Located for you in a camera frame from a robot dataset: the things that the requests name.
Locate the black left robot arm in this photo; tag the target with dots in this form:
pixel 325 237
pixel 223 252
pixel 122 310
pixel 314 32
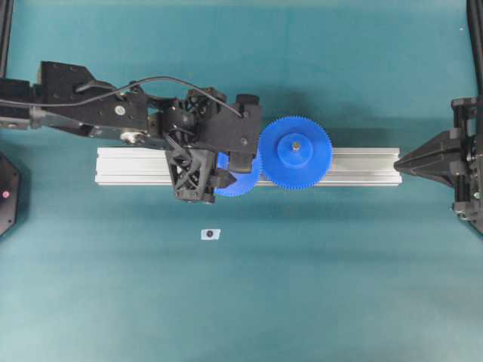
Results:
pixel 69 98

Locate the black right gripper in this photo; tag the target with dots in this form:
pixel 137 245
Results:
pixel 427 160

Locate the silver aluminium extrusion rail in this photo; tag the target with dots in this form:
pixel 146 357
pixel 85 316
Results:
pixel 126 166

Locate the black frame post right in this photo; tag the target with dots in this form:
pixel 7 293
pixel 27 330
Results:
pixel 474 20

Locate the large blue plastic gear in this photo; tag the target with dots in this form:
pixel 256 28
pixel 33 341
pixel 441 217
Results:
pixel 289 169

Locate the black frame post left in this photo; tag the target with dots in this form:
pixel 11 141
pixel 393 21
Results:
pixel 6 17

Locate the black frame post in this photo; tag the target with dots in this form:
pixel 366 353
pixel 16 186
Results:
pixel 6 17
pixel 474 20

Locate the white paper marker sticker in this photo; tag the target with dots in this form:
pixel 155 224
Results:
pixel 210 234

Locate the black base with red light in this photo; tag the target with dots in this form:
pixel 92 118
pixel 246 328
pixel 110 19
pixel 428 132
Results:
pixel 9 194

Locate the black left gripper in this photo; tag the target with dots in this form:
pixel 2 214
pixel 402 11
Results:
pixel 190 169

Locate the small blue plastic gear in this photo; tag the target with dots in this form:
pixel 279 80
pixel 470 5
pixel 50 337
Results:
pixel 244 182

